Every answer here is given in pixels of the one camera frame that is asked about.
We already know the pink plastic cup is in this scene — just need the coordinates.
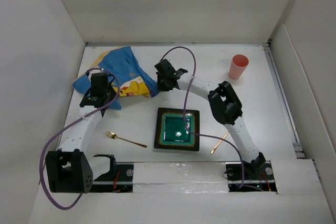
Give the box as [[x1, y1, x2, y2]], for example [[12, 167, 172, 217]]
[[228, 55, 249, 80]]

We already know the gold spoon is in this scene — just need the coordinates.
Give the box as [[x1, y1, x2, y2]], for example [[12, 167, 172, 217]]
[[210, 132, 229, 155]]

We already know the gold fork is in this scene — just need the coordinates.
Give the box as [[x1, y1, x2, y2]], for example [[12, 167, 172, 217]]
[[104, 131, 148, 148]]

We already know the square green ceramic plate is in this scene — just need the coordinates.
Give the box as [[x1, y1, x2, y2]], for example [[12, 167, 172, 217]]
[[154, 108, 200, 152]]

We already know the blue Pikachu placemat cloth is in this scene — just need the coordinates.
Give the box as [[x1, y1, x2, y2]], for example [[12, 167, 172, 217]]
[[72, 46, 159, 111]]

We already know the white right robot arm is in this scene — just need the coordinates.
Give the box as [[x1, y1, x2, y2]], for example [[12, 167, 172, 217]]
[[155, 59, 266, 179]]

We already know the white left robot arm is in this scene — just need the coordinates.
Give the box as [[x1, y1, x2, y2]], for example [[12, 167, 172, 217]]
[[45, 72, 118, 193]]

